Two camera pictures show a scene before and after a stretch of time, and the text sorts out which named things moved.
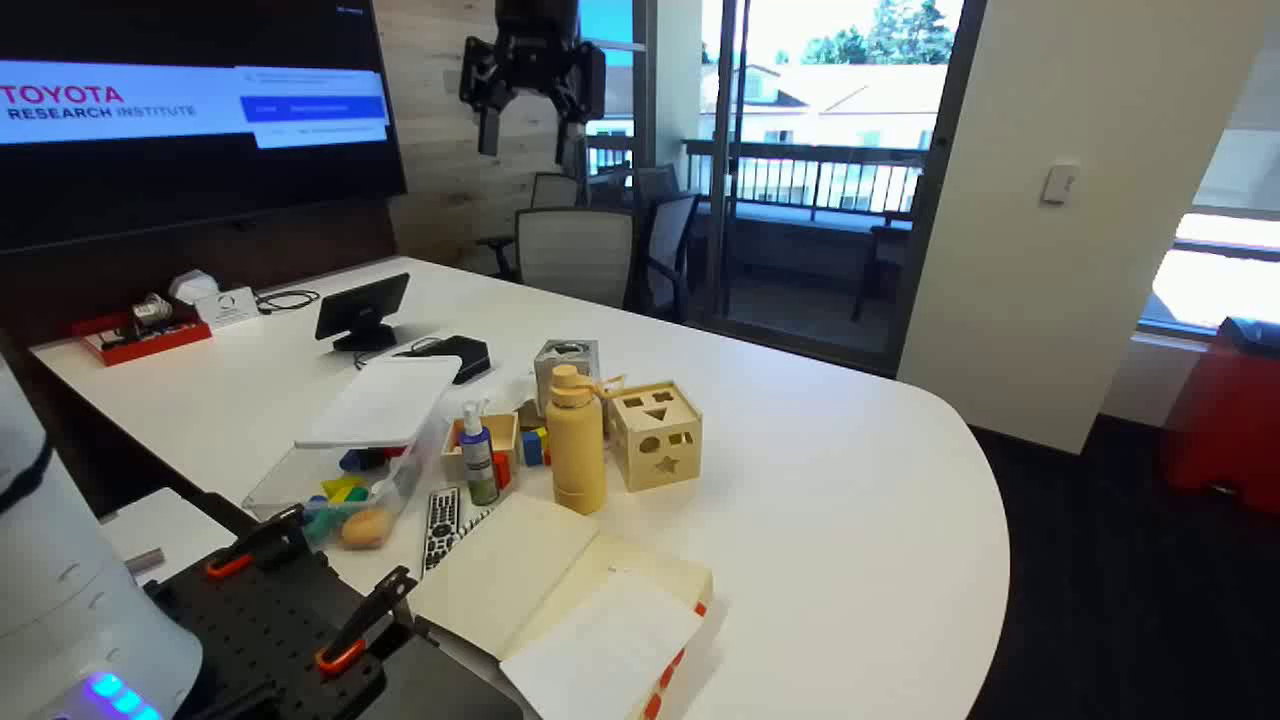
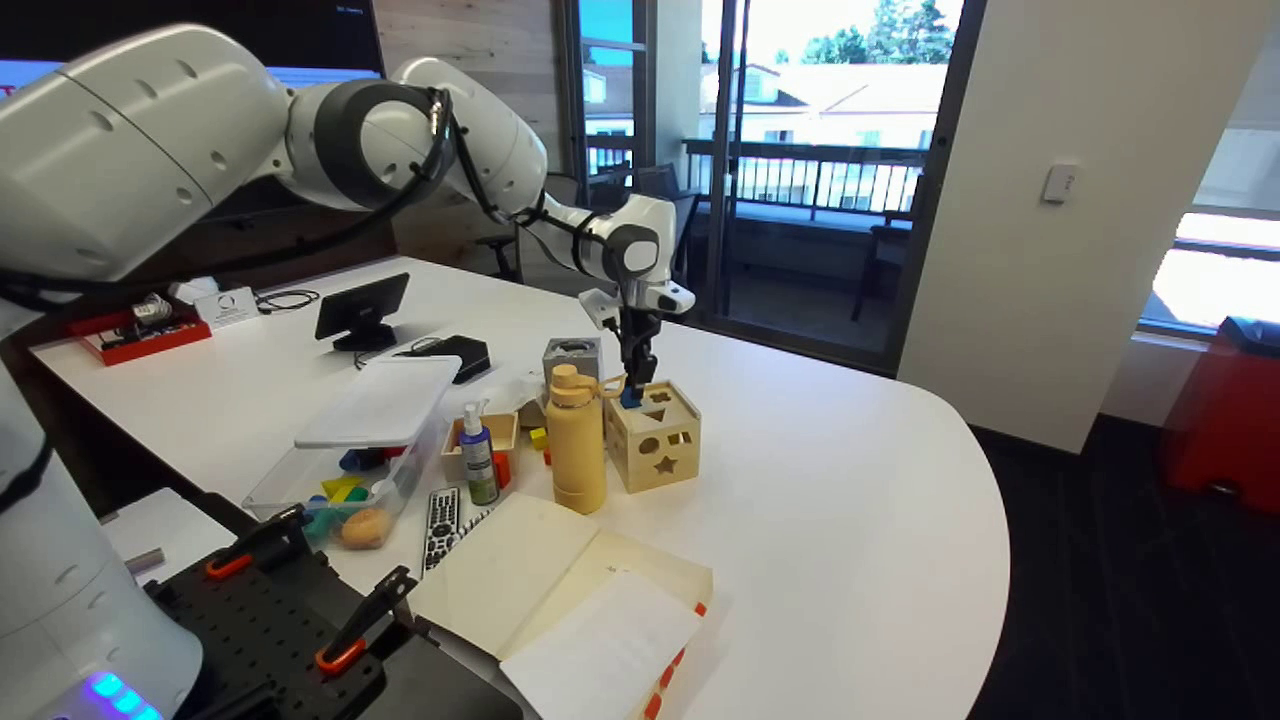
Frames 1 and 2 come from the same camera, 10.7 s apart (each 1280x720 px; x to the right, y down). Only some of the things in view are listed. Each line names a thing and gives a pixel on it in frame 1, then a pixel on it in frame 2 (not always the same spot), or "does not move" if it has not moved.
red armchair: x=1227 y=425 does not move
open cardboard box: x=590 y=621 does not move
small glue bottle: x=476 y=458 does not move
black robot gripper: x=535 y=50 to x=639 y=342
